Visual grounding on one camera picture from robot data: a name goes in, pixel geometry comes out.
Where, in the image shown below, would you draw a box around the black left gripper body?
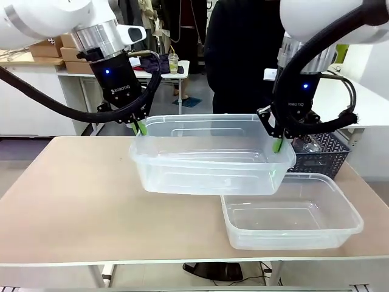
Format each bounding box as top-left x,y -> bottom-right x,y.
76,50 -> 150,125

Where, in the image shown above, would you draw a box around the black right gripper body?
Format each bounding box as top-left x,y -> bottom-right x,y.
272,71 -> 322,125

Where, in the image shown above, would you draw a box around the large clear plastic bin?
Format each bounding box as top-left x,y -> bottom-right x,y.
129,113 -> 297,196

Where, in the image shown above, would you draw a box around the dark grey woven basket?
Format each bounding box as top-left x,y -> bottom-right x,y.
285,130 -> 353,180

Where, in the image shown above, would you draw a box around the clear plastic bottle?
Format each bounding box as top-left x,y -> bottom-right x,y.
293,135 -> 323,155

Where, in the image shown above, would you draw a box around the dark crumpled cloth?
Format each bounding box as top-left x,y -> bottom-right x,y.
141,53 -> 185,75

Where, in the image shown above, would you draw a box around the brown cardboard box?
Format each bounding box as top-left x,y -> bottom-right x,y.
60,33 -> 80,49
64,60 -> 94,74
29,38 -> 63,58
60,47 -> 89,63

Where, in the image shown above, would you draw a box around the white background table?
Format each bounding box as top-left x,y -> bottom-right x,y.
56,59 -> 191,137

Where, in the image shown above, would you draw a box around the teal slipper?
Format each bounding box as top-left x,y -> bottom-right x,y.
173,96 -> 203,108

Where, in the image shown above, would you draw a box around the lime green panel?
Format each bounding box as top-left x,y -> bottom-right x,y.
336,44 -> 351,64

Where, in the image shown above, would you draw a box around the plastic cup with drink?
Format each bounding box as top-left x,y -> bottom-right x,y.
168,53 -> 180,75

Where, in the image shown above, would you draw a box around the person in black top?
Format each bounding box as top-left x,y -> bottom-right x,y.
204,0 -> 288,118

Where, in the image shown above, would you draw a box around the white desk cabinet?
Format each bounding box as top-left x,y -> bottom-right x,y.
0,51 -> 77,137

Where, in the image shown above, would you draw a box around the black floor base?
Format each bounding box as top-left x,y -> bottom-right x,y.
182,262 -> 243,282

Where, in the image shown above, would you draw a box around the black right arm cable sleeve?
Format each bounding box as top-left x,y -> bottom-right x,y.
271,0 -> 389,138

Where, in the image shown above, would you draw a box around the black arm cable sleeve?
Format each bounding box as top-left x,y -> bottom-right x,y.
271,0 -> 389,138
0,51 -> 162,124

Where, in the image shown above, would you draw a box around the thin black gripper cables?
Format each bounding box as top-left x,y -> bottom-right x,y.
318,74 -> 358,116

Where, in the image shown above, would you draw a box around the black left arm cable sleeve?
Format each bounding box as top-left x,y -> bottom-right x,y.
0,51 -> 162,124

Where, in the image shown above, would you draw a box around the white table leg frame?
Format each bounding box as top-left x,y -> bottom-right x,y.
102,263 -> 115,288

